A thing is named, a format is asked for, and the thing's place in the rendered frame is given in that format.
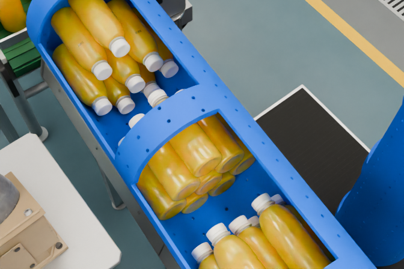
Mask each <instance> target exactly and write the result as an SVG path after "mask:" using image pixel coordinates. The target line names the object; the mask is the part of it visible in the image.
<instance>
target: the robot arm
mask: <svg viewBox="0 0 404 269"><path fill-rule="evenodd" d="M19 198H20V193H19V191H18V189H17V188H16V187H15V186H14V184H13V183H12V182H11V181H10V180H9V179H8V178H6V177H4V176H3V175H1V174H0V224H1V223H2V222H3V221H4V220H5V219H6V218H7V217H8V216H9V215H10V214H11V213H12V211H13V210H14V209H15V207H16V205H17V203H18V201H19Z"/></svg>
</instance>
